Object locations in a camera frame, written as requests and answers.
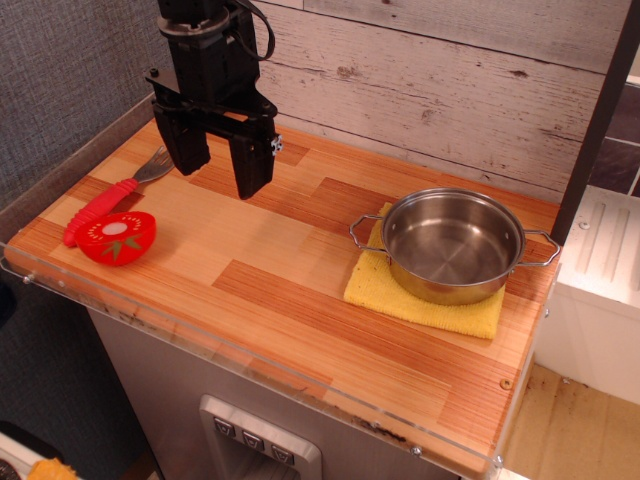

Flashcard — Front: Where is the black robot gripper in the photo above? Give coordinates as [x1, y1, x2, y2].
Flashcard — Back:
[147, 9, 282, 200]

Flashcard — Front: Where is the stainless steel pot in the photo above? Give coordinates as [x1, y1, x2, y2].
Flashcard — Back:
[349, 187, 561, 306]

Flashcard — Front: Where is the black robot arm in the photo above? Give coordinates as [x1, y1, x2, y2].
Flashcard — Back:
[146, 1, 281, 200]

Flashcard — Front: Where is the yellow cloth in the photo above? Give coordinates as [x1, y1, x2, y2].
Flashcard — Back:
[343, 220, 505, 340]

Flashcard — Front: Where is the red toy tomato half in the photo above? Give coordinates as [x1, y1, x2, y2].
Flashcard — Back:
[75, 211, 157, 266]

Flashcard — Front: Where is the clear acrylic edge guard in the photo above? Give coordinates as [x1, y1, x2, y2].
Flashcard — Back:
[0, 241, 503, 475]

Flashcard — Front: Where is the grey cabinet with dispenser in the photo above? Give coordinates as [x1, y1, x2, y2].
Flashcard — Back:
[90, 311, 455, 479]

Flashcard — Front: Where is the yellow object at corner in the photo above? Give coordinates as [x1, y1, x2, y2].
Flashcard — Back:
[26, 458, 78, 480]

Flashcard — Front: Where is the red handled metal fork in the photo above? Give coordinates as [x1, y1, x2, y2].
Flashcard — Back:
[63, 147, 174, 247]

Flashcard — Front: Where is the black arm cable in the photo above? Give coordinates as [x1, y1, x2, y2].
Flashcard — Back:
[227, 0, 277, 62]

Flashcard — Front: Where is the dark right post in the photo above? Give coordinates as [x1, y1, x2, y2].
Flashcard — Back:
[551, 0, 639, 246]

